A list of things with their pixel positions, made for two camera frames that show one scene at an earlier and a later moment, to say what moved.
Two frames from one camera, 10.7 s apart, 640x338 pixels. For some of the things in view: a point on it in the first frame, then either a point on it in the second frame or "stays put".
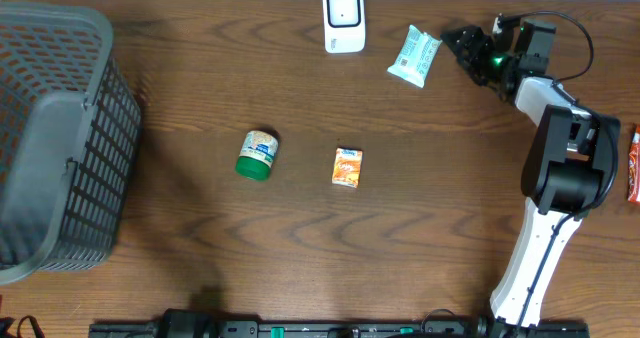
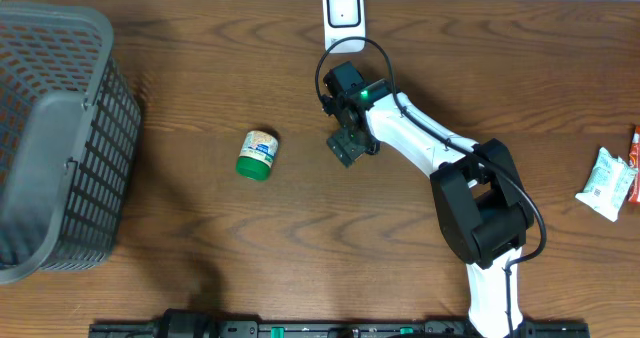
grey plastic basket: (69, 128) stays put
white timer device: (344, 18) stays put
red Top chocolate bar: (634, 166) stays put
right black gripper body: (495, 63) → (344, 141)
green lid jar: (257, 155) stays put
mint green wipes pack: (415, 56) → (607, 185)
